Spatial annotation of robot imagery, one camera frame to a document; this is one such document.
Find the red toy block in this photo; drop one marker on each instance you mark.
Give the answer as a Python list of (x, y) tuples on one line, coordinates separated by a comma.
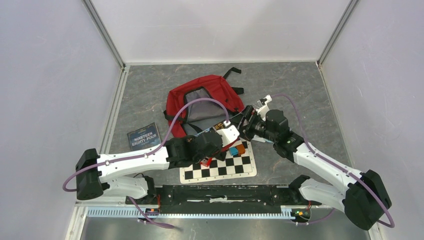
[(205, 162)]

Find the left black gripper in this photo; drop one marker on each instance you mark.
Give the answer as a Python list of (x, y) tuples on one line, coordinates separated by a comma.
[(219, 148)]

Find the red backpack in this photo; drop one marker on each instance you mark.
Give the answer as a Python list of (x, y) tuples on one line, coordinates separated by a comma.
[(190, 105)]

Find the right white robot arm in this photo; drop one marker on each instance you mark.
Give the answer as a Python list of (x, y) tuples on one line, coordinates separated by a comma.
[(362, 196)]

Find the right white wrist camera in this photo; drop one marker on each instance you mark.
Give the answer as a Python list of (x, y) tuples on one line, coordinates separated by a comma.
[(262, 106)]

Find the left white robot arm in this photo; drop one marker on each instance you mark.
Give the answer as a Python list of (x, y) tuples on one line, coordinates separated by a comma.
[(99, 174)]

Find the black white chessboard mat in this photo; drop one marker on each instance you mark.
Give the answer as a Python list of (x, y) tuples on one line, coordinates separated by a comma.
[(232, 167)]

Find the dark blue 1984 book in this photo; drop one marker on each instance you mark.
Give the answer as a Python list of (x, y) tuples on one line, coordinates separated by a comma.
[(144, 137)]

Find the treehouse paperback book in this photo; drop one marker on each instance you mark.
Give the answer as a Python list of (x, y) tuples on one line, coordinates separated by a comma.
[(221, 128)]

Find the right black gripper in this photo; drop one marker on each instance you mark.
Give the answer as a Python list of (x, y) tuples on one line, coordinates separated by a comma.
[(251, 115)]

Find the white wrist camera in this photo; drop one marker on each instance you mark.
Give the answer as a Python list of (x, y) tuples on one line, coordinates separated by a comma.
[(262, 106), (232, 136)]

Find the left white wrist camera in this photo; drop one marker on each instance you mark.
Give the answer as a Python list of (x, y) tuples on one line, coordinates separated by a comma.
[(232, 136)]

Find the orange toy block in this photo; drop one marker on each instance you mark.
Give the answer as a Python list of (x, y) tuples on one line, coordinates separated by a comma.
[(240, 149)]

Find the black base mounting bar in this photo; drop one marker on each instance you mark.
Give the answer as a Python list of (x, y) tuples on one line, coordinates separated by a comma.
[(223, 199)]

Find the blue toy block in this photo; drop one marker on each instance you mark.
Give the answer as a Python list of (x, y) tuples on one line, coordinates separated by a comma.
[(233, 151)]

